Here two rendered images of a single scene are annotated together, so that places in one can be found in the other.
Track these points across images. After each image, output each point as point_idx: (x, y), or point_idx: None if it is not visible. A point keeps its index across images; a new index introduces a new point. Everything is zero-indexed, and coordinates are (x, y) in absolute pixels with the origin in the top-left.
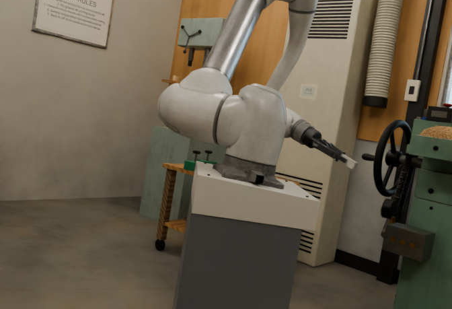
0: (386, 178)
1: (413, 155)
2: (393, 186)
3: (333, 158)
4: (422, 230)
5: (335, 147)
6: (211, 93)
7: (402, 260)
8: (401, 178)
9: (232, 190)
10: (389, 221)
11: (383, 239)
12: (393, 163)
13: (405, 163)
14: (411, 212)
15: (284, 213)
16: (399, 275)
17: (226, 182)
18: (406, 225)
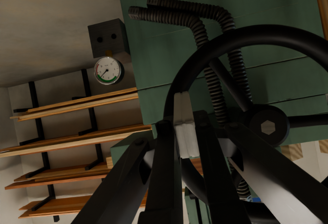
0: (221, 81)
1: (112, 146)
2: (285, 43)
3: (135, 139)
4: (128, 60)
5: (278, 218)
6: None
7: (122, 11)
8: (210, 91)
9: None
10: (106, 55)
11: (90, 38)
12: (239, 115)
13: (217, 119)
14: (133, 71)
15: None
16: None
17: None
18: (127, 54)
